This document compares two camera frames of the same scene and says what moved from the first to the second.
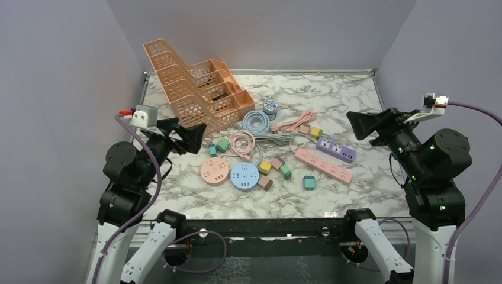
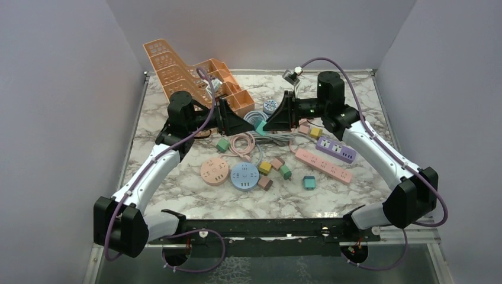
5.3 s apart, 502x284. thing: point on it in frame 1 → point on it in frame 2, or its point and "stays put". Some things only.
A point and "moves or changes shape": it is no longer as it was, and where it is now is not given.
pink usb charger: x=277 y=163 stays put
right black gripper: x=384 y=122 → x=285 y=117
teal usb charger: x=212 y=148 moves or changes shape
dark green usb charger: x=286 y=173 stays put
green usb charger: x=222 y=145 stays put
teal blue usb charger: x=309 y=183 stays put
